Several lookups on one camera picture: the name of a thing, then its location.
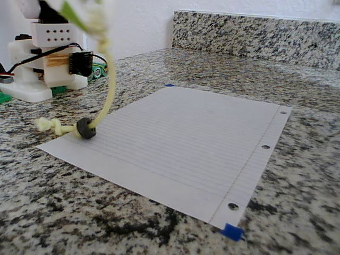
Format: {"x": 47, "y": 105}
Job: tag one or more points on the black hex nut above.
{"x": 85, "y": 130}

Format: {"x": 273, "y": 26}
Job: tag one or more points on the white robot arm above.
{"x": 40, "y": 40}

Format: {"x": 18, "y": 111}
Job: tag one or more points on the black ribbed box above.
{"x": 81, "y": 63}

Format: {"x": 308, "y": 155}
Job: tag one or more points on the plywood block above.
{"x": 57, "y": 62}

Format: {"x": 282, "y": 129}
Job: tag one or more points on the green circuit board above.
{"x": 98, "y": 73}

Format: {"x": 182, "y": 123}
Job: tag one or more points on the blue tape piece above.
{"x": 169, "y": 85}
{"x": 232, "y": 232}

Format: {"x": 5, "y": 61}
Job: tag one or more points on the granite backsplash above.
{"x": 252, "y": 37}

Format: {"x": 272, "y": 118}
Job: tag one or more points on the lined paper sheet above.
{"x": 186, "y": 159}

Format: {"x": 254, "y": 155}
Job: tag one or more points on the green base plate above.
{"x": 5, "y": 98}

